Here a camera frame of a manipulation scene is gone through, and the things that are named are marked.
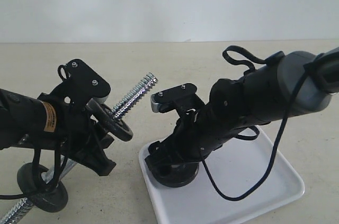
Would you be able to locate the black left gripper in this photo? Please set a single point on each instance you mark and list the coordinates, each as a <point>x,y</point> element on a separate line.
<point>73,132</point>

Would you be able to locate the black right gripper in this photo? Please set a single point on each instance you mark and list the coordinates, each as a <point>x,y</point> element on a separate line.
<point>194,138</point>

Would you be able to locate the black weight plate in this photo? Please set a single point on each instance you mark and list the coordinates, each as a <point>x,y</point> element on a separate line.
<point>53,201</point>
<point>176,175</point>

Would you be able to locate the chrome threaded dumbbell bar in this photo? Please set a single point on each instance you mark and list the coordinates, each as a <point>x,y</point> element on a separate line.
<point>24,205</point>

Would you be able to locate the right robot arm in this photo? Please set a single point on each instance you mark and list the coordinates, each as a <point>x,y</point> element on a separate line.
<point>291,84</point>

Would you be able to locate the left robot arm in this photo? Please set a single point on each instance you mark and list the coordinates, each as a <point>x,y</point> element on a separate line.
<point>19,115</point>

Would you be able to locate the white rectangular tray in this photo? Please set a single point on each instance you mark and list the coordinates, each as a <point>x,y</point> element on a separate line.
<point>235,168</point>

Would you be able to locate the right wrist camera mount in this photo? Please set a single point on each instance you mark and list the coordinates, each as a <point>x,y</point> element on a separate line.
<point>182,99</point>

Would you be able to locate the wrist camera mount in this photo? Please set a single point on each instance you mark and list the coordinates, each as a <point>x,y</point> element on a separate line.
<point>83,84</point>
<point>182,99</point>

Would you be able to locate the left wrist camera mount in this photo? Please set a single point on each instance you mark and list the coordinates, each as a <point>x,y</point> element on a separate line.
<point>83,84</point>

